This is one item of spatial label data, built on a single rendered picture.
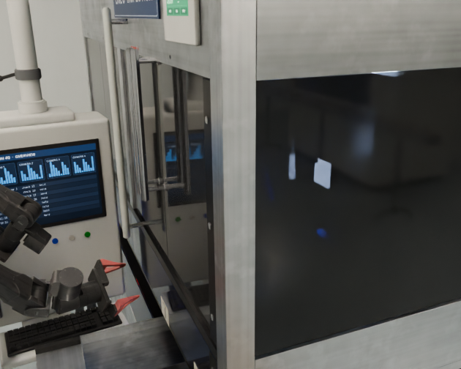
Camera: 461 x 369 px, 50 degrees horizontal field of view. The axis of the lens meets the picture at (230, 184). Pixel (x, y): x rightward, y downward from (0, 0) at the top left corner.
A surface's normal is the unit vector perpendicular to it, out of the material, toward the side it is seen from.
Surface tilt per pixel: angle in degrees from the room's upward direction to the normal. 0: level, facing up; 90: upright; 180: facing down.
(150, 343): 0
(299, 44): 90
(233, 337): 90
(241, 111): 90
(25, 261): 90
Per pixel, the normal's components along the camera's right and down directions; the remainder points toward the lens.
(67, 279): 0.33, -0.71
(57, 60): 0.38, 0.30
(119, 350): -0.01, -0.94
